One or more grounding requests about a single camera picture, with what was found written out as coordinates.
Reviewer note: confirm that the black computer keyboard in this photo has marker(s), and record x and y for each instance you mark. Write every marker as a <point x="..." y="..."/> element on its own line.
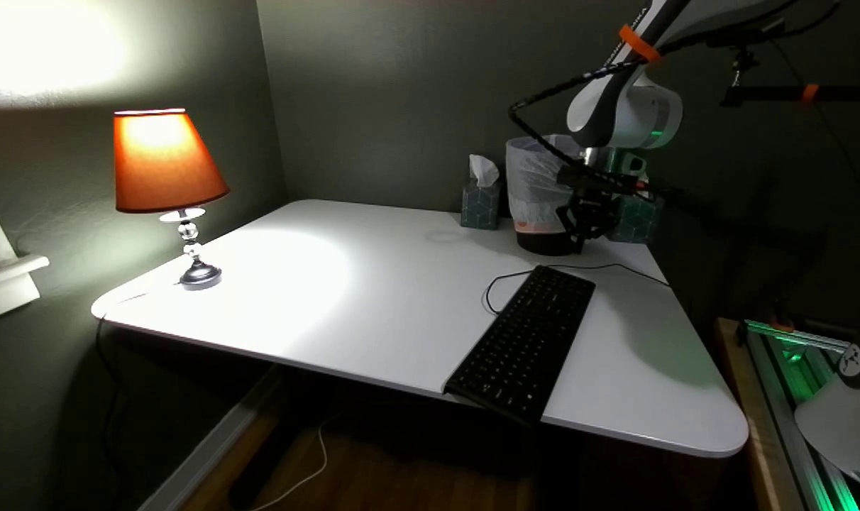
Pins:
<point x="523" y="345"/>

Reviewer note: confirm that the aluminium rail lit green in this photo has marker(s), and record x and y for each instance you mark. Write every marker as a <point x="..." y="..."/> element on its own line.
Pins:
<point x="777" y="378"/>

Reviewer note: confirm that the white window sill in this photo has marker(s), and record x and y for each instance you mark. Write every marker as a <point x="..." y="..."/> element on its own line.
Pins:
<point x="4" y="286"/>

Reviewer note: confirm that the black trash bin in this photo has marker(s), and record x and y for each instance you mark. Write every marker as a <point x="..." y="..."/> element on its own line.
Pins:
<point x="542" y="243"/>

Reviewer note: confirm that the wooden bench edge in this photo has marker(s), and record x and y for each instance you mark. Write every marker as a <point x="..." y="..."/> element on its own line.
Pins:
<point x="745" y="416"/>

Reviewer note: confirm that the white round base plate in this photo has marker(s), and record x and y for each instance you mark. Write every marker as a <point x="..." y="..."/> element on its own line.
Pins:
<point x="844" y="426"/>

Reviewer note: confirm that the orange shade table lamp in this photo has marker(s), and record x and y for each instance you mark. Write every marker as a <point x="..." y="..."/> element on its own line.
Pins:
<point x="163" y="160"/>

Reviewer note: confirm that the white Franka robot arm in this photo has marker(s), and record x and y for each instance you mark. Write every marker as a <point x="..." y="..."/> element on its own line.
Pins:
<point x="635" y="114"/>

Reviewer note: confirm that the teal tissue box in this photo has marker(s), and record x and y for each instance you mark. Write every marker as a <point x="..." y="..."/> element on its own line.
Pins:
<point x="479" y="204"/>
<point x="641" y="221"/>

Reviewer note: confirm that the white plastic bin liner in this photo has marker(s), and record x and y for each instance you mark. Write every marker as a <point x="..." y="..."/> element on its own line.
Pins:
<point x="532" y="187"/>

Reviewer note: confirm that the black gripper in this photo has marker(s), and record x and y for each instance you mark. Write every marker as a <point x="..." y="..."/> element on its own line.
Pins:
<point x="600" y="187"/>

